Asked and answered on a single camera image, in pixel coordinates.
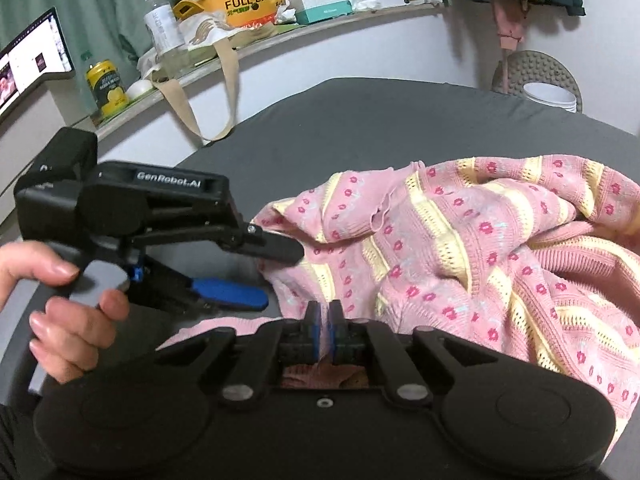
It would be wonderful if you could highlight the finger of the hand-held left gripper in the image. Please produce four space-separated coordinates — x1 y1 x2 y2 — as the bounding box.
145 255 269 313
227 222 305 267

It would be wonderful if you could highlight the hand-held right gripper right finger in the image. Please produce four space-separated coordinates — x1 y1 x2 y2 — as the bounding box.
327 301 501 408

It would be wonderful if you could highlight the yellow drink can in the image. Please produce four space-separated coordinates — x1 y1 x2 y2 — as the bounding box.
86 60 126 117

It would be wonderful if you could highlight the clear plastic water bottle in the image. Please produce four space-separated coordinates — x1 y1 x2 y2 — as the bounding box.
142 0 188 73

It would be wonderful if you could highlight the person's left hand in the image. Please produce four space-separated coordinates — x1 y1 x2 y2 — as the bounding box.
0 239 132 386

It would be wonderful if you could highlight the computer monitor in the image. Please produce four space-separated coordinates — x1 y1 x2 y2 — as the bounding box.
0 7 76 123

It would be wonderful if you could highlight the beige canvas tote bag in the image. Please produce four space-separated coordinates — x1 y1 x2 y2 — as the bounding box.
150 10 281 143

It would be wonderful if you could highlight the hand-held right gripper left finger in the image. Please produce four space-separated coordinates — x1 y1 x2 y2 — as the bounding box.
155 301 327 408

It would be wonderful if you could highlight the pink yellow striped knit sweater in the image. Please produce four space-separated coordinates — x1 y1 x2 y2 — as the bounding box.
160 156 640 456

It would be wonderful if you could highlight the small white bowl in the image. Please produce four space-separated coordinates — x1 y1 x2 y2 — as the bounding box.
126 79 153 102

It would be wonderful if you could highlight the pink hanging garment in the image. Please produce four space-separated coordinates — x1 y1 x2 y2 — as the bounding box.
492 0 531 51

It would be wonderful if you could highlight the window ledge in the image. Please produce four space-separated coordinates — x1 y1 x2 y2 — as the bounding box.
65 0 446 136

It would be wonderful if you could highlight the stack of white bowls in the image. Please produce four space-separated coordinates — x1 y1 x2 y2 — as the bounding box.
522 81 576 111

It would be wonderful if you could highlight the woven basket with white bucket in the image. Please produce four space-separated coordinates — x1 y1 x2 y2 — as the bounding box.
492 50 583 113

